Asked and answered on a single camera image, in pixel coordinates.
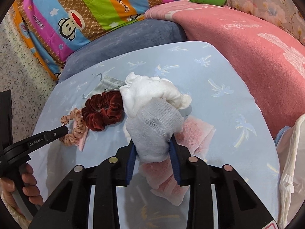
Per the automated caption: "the peach dotted scrunchie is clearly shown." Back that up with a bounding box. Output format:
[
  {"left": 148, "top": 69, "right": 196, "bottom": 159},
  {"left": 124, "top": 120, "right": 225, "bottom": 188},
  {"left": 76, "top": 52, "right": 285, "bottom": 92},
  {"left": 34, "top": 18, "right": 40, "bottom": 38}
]
[{"left": 59, "top": 108, "right": 88, "bottom": 152}]

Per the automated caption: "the dark red velvet scrunchie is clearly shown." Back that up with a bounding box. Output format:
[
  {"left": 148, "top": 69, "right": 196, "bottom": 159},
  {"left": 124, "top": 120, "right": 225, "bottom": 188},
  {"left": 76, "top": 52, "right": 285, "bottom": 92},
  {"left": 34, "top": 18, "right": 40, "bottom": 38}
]
[{"left": 82, "top": 90, "right": 124, "bottom": 132}]

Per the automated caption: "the grey drawstring pouch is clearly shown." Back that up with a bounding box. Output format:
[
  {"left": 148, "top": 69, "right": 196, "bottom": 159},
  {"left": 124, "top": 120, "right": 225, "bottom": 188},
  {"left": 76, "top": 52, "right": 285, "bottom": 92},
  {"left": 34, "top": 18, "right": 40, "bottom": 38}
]
[{"left": 82, "top": 73, "right": 125, "bottom": 100}]

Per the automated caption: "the pink striped cloth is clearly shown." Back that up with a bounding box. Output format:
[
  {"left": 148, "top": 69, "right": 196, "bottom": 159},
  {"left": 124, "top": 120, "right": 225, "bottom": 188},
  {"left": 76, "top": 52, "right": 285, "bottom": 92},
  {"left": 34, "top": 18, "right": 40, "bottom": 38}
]
[{"left": 139, "top": 116, "right": 216, "bottom": 206}]

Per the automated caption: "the grey white sock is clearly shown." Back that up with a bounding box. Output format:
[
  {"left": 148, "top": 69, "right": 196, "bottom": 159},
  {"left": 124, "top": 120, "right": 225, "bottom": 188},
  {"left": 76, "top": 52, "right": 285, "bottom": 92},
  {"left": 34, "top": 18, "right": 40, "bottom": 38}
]
[{"left": 126, "top": 98, "right": 184, "bottom": 163}]

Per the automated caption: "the white glove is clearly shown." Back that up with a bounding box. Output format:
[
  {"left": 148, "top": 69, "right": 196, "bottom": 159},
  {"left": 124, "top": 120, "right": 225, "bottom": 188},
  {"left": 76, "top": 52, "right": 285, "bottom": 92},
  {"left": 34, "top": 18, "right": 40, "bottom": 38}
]
[{"left": 119, "top": 72, "right": 192, "bottom": 118}]

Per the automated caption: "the white lined trash bin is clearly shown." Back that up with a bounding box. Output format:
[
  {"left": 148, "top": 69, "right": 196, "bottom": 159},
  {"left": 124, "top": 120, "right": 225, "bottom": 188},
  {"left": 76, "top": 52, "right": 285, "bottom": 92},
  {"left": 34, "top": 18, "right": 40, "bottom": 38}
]
[{"left": 276, "top": 115, "right": 304, "bottom": 228}]

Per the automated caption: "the person's left hand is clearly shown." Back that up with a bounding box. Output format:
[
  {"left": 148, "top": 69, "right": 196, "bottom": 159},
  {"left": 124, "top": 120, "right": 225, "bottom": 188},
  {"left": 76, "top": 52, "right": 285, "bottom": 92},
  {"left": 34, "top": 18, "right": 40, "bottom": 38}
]
[{"left": 0, "top": 163, "right": 45, "bottom": 207}]

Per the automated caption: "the light blue patterned sheet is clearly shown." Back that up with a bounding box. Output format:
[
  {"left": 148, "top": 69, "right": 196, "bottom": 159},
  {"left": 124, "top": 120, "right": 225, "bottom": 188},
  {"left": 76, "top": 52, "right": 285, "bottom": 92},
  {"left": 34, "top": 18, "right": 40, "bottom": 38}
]
[{"left": 30, "top": 41, "right": 279, "bottom": 228}]

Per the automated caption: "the blue-grey velvet cushion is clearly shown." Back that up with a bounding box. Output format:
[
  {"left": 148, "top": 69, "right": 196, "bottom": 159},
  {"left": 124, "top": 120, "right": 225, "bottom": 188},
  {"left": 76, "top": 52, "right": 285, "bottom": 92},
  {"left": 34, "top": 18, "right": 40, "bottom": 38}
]
[{"left": 59, "top": 19, "right": 187, "bottom": 82}]

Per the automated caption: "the colourful monkey print pillow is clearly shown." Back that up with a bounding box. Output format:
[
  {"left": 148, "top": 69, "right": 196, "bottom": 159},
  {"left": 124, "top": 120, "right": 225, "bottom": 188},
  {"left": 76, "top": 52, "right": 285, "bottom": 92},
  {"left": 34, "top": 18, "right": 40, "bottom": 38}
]
[{"left": 12, "top": 0, "right": 180, "bottom": 81}]

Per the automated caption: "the pink bed blanket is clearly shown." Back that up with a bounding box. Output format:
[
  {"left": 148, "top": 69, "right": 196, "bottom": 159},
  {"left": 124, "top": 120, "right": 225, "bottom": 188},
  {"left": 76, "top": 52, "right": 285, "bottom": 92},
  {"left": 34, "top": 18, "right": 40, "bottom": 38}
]
[{"left": 145, "top": 1, "right": 304, "bottom": 135}]

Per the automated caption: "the grey floral quilt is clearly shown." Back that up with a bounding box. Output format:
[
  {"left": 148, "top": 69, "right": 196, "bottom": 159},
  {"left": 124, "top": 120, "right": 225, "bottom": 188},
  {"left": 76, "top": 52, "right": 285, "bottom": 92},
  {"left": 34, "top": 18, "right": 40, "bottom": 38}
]
[{"left": 226, "top": 0, "right": 304, "bottom": 44}]

